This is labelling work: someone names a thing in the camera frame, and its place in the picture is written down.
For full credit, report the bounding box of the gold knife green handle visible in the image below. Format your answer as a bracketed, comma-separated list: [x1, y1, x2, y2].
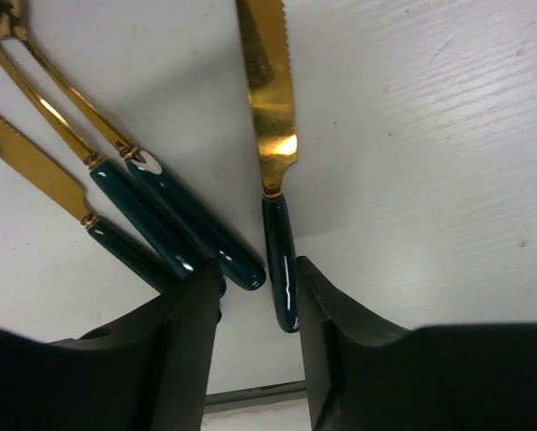
[0, 116, 179, 293]
[236, 1, 299, 333]

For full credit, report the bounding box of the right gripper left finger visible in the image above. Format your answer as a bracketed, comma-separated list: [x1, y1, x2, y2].
[0, 261, 222, 430]

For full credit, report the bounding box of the aluminium rail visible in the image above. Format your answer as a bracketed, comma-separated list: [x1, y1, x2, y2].
[205, 381, 306, 408]

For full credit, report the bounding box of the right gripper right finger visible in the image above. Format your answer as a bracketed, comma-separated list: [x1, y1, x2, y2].
[297, 257, 537, 430]

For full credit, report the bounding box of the gold spoon green handle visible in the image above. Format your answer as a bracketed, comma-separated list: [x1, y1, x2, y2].
[0, 1, 266, 291]
[0, 46, 206, 277]

